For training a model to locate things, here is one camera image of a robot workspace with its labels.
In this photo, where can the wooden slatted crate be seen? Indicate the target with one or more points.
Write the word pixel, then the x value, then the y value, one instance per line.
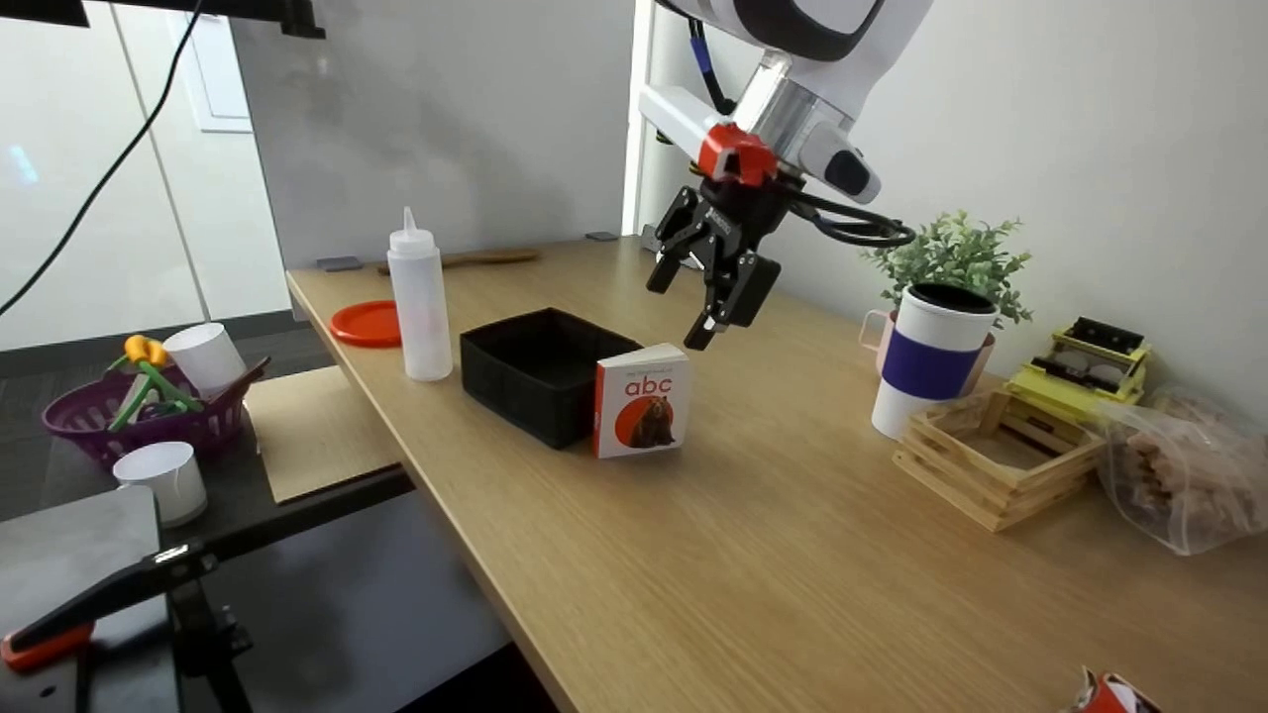
pixel 998 458

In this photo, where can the toy vegetables in basket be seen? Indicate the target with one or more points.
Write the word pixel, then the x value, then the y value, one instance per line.
pixel 154 386

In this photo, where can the black rectangular box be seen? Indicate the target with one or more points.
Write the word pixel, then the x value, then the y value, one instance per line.
pixel 537 371

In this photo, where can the white and purple cup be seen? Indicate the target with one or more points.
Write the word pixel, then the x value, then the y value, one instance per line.
pixel 933 347

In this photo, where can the small green potted plant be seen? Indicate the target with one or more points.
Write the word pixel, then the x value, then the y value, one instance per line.
pixel 962 252

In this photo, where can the wooden board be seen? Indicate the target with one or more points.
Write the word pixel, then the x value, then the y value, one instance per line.
pixel 315 433

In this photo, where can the white abc picture book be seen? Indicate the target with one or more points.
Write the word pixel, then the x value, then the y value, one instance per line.
pixel 639 400

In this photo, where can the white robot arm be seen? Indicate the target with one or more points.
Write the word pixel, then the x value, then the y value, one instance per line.
pixel 785 79

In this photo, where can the orange round lid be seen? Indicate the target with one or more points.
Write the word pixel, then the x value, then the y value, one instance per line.
pixel 367 323

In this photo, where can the white cylinder cup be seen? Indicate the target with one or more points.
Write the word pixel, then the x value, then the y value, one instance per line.
pixel 170 469

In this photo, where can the white cup in basket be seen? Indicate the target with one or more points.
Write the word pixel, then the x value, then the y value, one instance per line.
pixel 208 359

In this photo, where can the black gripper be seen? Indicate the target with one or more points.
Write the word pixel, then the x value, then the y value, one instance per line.
pixel 718 223

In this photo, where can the clear plastic snack container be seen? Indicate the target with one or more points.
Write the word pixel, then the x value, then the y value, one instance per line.
pixel 1187 477

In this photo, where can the white squeeze bottle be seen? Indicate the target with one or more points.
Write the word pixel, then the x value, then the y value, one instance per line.
pixel 423 302

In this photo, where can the purple plastic basket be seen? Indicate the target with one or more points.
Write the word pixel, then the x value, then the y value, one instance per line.
pixel 84 416

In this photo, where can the red packet at edge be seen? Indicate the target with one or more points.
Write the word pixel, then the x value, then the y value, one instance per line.
pixel 1110 696

